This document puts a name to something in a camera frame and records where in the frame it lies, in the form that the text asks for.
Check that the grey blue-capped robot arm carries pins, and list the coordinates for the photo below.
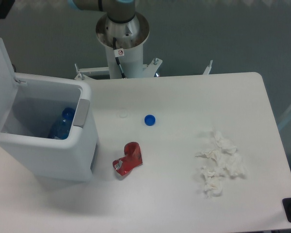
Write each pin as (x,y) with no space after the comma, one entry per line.
(121,27)

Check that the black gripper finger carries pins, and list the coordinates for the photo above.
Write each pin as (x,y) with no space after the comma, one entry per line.
(5,7)

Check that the crumpled white tissue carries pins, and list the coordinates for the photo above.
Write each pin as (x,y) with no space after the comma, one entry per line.
(227,163)

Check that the crushed red can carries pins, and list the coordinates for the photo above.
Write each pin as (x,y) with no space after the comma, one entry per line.
(132,158)

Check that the blue plastic bottle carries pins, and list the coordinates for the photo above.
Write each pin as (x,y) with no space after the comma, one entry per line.
(61,127)

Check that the white plastic trash can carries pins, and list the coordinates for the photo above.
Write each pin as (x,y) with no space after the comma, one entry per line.
(39,101)

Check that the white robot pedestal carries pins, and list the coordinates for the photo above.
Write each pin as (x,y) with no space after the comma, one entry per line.
(130,59)

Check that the blue bottle cap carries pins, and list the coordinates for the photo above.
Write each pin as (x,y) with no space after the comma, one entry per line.
(150,120)

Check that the white trash can lid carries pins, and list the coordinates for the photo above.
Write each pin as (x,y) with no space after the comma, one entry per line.
(8,87)

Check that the white base frame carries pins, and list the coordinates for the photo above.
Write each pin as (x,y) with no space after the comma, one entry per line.
(150,70)

